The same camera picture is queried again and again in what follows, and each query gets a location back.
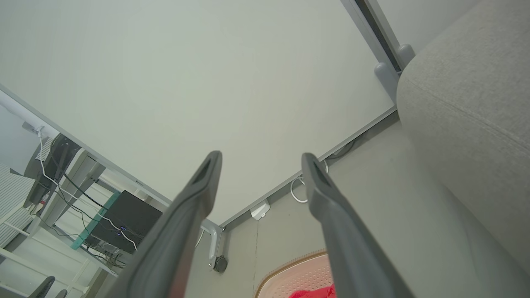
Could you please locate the black caster wheel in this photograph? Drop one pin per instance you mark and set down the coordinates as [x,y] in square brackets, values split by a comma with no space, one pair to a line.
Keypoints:
[220,264]

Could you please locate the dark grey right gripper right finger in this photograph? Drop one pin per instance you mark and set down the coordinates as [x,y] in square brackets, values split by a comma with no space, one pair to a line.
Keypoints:
[343,244]

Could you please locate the white partition leg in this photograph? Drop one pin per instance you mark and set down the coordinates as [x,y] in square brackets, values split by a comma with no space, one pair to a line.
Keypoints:
[214,240]

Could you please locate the cream perforated laundry basket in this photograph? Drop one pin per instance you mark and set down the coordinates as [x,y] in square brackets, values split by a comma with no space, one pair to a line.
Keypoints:
[298,273]

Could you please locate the grey upholstered seat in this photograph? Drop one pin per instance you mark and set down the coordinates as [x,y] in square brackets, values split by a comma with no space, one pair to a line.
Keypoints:
[476,107]

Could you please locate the black computer tower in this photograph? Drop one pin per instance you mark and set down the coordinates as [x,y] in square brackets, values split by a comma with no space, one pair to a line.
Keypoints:
[124,219]

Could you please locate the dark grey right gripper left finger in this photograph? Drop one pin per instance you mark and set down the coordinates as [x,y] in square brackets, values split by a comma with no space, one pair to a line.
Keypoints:
[174,240]

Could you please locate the teal bracket strip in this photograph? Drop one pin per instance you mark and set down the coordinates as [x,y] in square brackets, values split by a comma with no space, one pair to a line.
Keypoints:
[95,223]

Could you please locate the white partition panel grey frame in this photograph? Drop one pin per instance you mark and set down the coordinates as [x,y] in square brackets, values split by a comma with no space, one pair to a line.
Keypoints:
[418,20]
[186,82]

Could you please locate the white power strip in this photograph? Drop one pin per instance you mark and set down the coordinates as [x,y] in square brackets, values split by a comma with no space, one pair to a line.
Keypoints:
[260,210]

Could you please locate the white desk frame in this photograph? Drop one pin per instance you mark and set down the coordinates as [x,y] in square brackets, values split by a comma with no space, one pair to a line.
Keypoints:
[78,178]

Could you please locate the red and white garment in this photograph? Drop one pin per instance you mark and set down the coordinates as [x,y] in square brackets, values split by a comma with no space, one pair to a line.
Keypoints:
[310,294]

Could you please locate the grey partition foot post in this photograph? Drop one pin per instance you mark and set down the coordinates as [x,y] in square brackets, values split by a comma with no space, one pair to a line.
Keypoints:
[405,54]
[387,80]

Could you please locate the dark monitor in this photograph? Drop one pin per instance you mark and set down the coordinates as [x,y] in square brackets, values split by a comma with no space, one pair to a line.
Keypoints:
[51,165]

